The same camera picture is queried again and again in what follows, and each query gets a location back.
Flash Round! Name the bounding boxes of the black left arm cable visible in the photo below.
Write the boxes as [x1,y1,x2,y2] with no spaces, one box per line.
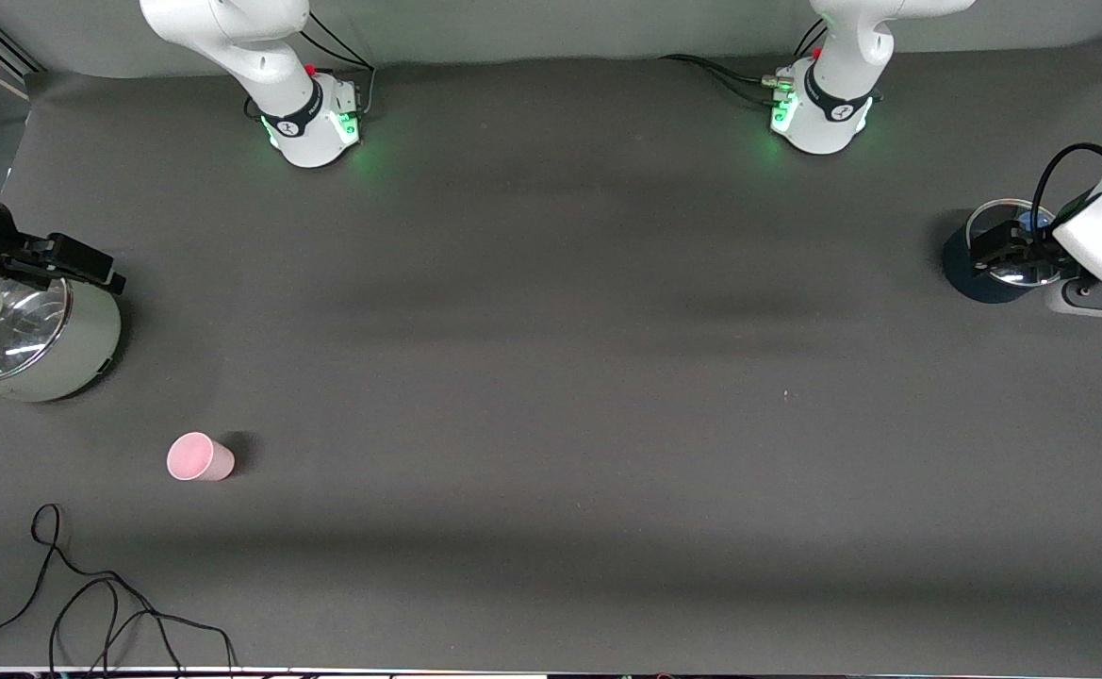
[1031,143,1102,232]

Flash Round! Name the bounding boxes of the black arm base cables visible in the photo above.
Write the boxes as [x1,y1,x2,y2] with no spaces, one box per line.
[244,9,377,122]
[659,19,830,107]

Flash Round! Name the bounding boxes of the aluminium frame rail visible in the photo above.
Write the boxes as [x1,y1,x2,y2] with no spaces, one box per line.
[0,19,44,101]

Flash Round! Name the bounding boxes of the pink plastic cup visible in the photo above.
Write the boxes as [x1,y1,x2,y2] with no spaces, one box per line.
[167,432,236,483]

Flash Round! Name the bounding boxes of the pale green cooking pot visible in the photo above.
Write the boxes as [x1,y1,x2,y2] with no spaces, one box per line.
[0,273,123,408]

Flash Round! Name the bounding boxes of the glass lid beige knob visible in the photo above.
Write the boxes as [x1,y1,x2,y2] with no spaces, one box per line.
[0,272,74,384]

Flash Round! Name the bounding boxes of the black left arm base cables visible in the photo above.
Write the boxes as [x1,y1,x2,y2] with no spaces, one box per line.
[659,19,830,107]

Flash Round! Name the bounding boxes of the black right arm base cables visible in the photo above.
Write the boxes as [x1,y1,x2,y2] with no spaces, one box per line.
[244,9,377,122]

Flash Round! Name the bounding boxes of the dark grey table cloth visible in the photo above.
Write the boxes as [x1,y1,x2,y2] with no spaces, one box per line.
[0,36,1102,675]

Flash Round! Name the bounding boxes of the thin black table cable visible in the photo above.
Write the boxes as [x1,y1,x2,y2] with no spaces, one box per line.
[0,503,236,672]

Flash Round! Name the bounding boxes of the dark blue cooking pot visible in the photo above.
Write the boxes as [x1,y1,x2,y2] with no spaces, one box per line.
[944,198,1070,305]

